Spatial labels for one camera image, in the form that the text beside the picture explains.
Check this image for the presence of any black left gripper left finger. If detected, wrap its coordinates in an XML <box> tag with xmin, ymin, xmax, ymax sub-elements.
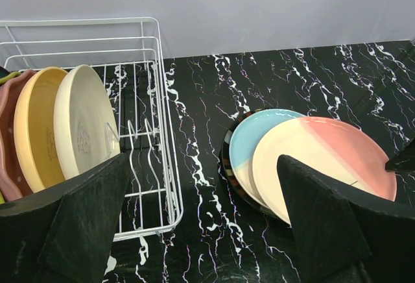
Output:
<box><xmin>1</xmin><ymin>153</ymin><xmax>130</xmax><ymax>282</ymax></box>

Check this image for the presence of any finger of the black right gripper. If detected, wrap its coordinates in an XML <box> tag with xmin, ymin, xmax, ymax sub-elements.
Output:
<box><xmin>385</xmin><ymin>140</ymin><xmax>415</xmax><ymax>173</ymax></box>

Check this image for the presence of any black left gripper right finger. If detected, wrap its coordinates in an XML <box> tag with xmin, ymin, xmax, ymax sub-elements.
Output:
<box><xmin>277</xmin><ymin>155</ymin><xmax>414</xmax><ymax>282</ymax></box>

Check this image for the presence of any cream pink plate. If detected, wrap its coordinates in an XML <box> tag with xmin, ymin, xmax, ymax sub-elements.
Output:
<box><xmin>252</xmin><ymin>116</ymin><xmax>397</xmax><ymax>223</ymax></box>

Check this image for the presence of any pink polka dot plate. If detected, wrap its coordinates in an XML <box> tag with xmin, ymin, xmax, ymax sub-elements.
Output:
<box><xmin>1</xmin><ymin>70</ymin><xmax>36</xmax><ymax>201</ymax></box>

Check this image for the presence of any beige bear print plate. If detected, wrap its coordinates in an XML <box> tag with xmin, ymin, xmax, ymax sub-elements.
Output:
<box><xmin>54</xmin><ymin>65</ymin><xmax>121</xmax><ymax>180</ymax></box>

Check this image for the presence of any yellow cream plate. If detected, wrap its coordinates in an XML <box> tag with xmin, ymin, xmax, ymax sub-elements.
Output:
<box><xmin>14</xmin><ymin>67</ymin><xmax>67</xmax><ymax>193</ymax></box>

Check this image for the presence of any green polka dot plate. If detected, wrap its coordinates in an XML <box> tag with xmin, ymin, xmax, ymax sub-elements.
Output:
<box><xmin>1</xmin><ymin>71</ymin><xmax>22</xmax><ymax>201</ymax></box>

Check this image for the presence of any black striped bottom plate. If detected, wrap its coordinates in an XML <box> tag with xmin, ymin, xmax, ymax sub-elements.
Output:
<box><xmin>218</xmin><ymin>108</ymin><xmax>278</xmax><ymax>219</ymax></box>

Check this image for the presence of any blue cream plate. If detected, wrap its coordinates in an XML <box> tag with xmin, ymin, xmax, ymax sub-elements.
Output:
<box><xmin>229</xmin><ymin>108</ymin><xmax>303</xmax><ymax>208</ymax></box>

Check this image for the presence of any white wire dish rack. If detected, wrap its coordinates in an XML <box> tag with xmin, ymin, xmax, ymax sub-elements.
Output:
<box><xmin>1</xmin><ymin>17</ymin><xmax>184</xmax><ymax>241</ymax></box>

